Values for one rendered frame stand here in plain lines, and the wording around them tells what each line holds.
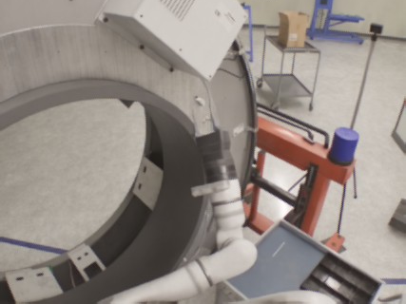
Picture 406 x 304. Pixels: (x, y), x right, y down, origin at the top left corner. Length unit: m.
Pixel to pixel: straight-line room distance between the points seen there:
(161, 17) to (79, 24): 0.16
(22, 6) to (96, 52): 0.16
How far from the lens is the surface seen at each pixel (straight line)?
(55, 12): 0.59
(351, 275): 1.43
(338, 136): 1.39
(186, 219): 1.06
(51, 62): 0.60
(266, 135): 1.61
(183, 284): 0.66
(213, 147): 0.69
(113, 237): 1.43
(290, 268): 1.37
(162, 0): 0.55
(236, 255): 0.67
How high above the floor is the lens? 1.76
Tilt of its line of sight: 32 degrees down
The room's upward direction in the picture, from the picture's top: straight up
